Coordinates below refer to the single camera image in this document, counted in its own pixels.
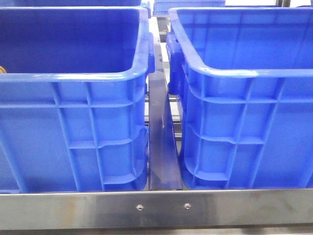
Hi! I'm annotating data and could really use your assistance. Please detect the blue empty target bin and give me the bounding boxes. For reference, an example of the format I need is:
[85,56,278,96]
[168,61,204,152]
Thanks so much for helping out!
[167,7,313,189]

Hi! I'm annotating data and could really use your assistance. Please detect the blue bin behind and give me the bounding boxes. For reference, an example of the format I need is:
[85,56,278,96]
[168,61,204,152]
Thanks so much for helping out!
[0,0,150,9]

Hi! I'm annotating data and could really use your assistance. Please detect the blue crate in background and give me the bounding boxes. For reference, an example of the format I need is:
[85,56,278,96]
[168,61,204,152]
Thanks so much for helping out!
[153,0,225,16]

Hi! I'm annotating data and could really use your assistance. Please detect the steel front rail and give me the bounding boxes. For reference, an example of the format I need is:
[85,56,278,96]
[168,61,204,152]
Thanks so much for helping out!
[0,189,313,230]

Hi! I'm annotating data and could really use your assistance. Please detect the blue bin with buttons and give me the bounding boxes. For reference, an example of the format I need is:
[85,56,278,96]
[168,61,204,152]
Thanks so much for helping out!
[0,7,155,194]

